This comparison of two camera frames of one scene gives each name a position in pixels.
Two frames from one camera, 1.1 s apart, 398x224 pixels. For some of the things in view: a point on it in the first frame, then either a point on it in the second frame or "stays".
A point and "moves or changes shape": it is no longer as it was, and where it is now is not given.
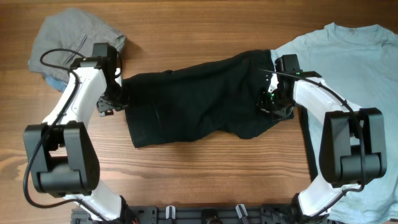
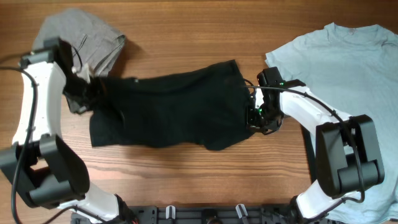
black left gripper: [103, 107] → [77, 109]
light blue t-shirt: [360, 65] stays
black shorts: [170, 105] moves or changes shape
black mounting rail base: [198, 214] stays
